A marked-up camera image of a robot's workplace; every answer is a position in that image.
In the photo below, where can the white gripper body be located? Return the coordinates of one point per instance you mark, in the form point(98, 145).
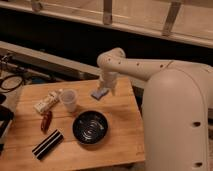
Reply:
point(107, 80)

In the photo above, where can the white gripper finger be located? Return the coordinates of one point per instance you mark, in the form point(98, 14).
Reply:
point(113, 91)
point(99, 88)

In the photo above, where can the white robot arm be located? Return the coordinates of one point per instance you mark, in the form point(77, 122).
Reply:
point(177, 98)

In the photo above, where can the black ceramic bowl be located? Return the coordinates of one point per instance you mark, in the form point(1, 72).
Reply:
point(90, 127)

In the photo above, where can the blue sponge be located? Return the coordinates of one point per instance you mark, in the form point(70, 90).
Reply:
point(99, 93)

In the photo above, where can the translucent plastic cup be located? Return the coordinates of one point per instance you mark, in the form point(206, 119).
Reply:
point(69, 99)

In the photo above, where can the wooden table board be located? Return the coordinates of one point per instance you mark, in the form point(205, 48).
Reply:
point(123, 143)

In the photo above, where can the white wrapped packet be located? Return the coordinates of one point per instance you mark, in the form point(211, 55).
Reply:
point(47, 102)

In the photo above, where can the black white striped box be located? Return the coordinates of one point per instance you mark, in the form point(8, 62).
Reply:
point(48, 144)

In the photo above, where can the black object at left edge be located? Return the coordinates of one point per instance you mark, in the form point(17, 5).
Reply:
point(6, 116)

